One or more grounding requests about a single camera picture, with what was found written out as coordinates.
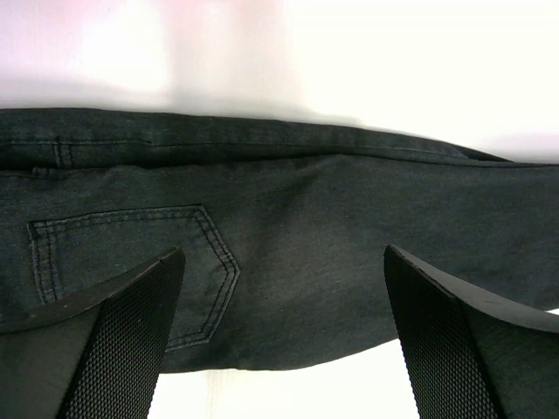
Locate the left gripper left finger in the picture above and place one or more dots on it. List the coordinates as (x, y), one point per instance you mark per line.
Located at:
(97, 353)

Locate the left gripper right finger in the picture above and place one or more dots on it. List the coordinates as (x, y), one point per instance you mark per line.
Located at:
(470, 353)

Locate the black trousers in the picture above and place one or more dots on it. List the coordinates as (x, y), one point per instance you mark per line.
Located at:
(283, 225)

